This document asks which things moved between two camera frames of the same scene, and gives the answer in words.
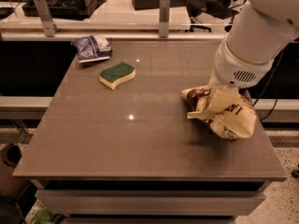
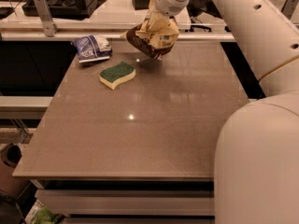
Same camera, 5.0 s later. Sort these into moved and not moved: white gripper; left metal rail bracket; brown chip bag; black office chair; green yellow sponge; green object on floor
Moved: brown chip bag; white gripper
Not moved: black office chair; left metal rail bracket; green yellow sponge; green object on floor
